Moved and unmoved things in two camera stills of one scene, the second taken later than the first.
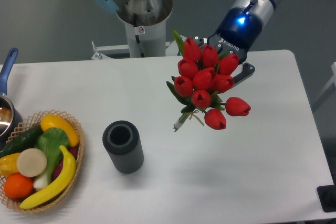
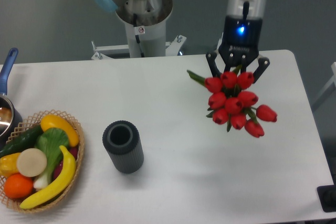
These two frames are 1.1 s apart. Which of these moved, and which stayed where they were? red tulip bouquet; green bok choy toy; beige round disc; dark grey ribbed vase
Moved: red tulip bouquet
Stayed: beige round disc; dark grey ribbed vase; green bok choy toy
